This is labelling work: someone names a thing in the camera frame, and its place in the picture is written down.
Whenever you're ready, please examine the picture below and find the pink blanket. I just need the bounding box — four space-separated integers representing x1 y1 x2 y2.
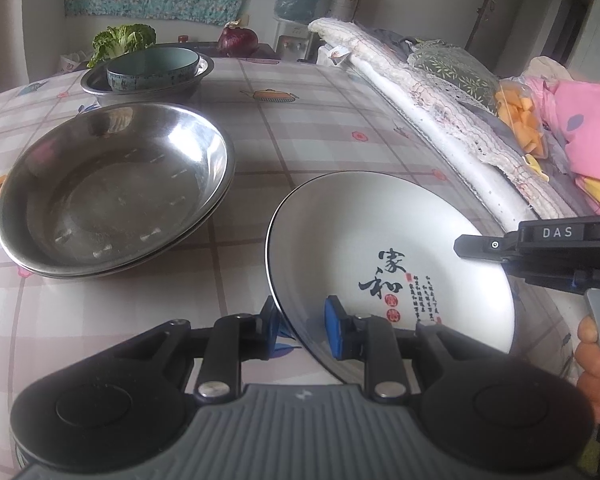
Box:
522 56 600 214

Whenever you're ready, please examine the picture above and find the white calligraphy ceramic plate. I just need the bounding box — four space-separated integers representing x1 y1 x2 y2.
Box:
265 171 515 384

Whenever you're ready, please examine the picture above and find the large steel plate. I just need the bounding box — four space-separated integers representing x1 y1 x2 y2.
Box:
0 181 230 278

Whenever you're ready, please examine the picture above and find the white water dispenser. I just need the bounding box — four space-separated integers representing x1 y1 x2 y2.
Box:
274 16 313 62

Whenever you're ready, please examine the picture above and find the plaid teapot tablecloth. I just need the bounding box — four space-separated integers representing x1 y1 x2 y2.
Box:
0 55 600 461

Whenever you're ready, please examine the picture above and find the green napa cabbage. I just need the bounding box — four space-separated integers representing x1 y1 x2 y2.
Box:
87 24 157 68

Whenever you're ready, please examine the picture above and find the bag of orange chunks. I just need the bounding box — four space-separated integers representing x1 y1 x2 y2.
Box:
494 79 548 159

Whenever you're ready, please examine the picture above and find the steel deep bowl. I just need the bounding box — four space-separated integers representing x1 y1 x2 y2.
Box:
80 53 214 106

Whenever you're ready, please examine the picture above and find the red onion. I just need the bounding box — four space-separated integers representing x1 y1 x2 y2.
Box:
218 21 259 58

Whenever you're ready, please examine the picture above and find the green floral pillow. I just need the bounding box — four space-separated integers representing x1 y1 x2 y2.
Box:
407 39 500 113

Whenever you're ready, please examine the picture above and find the person right hand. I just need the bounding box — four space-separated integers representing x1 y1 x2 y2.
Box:
574 316 600 425

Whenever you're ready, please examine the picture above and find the teal ceramic bowl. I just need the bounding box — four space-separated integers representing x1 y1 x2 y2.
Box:
107 46 198 89

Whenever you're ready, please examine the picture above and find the white lace quilt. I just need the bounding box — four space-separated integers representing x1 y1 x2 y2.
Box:
309 18 577 230

